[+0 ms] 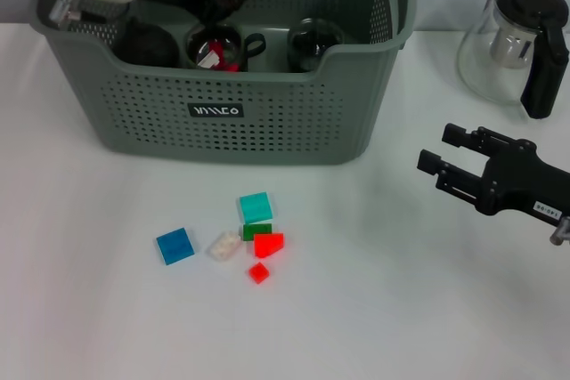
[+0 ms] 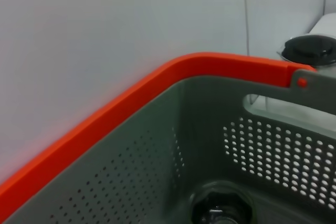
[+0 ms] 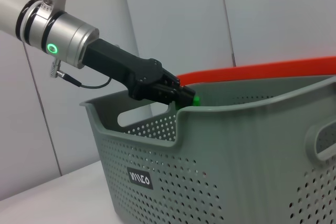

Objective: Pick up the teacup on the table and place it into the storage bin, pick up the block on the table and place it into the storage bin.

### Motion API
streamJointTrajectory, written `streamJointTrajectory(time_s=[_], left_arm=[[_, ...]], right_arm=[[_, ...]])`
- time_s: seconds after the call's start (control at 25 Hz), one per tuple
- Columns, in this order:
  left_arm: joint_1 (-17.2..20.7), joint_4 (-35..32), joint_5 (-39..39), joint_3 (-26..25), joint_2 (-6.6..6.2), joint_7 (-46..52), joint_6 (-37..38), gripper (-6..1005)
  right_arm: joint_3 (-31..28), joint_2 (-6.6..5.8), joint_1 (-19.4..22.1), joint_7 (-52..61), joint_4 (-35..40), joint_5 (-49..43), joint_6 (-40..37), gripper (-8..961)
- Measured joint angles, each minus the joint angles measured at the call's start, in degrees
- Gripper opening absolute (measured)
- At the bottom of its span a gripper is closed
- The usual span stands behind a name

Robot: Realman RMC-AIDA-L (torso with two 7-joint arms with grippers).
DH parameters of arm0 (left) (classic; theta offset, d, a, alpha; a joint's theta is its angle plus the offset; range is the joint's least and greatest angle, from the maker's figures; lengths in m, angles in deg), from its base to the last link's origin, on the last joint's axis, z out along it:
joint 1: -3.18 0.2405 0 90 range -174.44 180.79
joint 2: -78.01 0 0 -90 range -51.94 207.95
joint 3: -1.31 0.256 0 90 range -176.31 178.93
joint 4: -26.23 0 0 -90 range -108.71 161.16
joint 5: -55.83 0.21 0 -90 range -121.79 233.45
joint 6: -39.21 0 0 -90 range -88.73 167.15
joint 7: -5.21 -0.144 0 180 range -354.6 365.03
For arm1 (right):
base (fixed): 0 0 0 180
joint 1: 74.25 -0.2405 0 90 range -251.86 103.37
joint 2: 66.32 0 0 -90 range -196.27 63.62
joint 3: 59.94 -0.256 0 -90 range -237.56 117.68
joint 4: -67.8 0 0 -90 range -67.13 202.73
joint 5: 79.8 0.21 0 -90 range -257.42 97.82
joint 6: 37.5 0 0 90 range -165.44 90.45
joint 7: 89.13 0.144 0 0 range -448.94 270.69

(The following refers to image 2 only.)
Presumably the grey perforated plastic storage bin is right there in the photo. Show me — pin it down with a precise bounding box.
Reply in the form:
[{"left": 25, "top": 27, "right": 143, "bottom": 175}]
[{"left": 0, "top": 69, "right": 336, "bottom": 224}]

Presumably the orange bin handle clip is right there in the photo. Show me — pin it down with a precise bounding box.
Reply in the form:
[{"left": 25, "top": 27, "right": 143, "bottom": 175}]
[{"left": 0, "top": 52, "right": 318, "bottom": 216}]

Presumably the glass teapot with black handle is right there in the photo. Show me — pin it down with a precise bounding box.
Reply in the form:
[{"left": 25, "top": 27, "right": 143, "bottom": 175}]
[{"left": 246, "top": 34, "right": 336, "bottom": 116}]

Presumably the glass teacup with black sleeve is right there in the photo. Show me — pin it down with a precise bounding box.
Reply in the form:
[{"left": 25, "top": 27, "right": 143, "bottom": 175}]
[{"left": 188, "top": 181, "right": 255, "bottom": 224}]

